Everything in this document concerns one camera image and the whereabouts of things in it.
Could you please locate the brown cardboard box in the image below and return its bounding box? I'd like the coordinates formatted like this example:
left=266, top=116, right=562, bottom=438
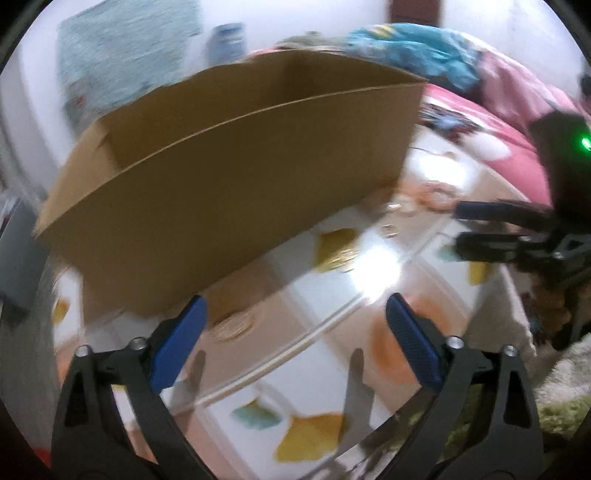
left=34, top=48, right=431, bottom=319

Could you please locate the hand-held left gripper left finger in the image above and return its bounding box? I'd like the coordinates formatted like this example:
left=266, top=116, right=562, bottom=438
left=50, top=295, right=218, bottom=480

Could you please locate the blue patterned blanket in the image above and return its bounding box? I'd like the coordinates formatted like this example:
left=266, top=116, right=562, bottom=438
left=346, top=22, right=482, bottom=93

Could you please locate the beige bead bracelet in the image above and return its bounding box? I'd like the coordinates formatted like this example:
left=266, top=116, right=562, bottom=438
left=213, top=311, right=258, bottom=343

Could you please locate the leaf patterned tablecloth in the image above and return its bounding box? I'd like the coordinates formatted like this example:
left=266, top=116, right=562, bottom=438
left=52, top=134, right=539, bottom=480

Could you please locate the grey cabinet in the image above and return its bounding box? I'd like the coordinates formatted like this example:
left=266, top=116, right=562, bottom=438
left=0, top=198, right=50, bottom=311

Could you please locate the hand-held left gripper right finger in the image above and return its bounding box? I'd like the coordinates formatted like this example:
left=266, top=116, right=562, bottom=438
left=385, top=292, right=546, bottom=480

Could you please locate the blue wall poster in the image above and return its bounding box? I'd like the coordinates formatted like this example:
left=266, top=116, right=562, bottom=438
left=56, top=0, right=205, bottom=121

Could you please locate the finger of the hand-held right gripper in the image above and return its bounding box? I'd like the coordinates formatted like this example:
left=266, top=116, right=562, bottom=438
left=455, top=200, right=557, bottom=228
left=454, top=232, right=561, bottom=267

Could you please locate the brown wooden door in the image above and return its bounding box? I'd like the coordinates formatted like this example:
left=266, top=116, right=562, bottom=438
left=389, top=0, right=445, bottom=25

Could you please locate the pink floral blanket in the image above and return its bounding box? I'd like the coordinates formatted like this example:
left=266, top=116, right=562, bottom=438
left=416, top=51, right=580, bottom=206

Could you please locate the gold jewelry piece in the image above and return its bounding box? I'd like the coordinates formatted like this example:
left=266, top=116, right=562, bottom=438
left=323, top=247, right=362, bottom=274

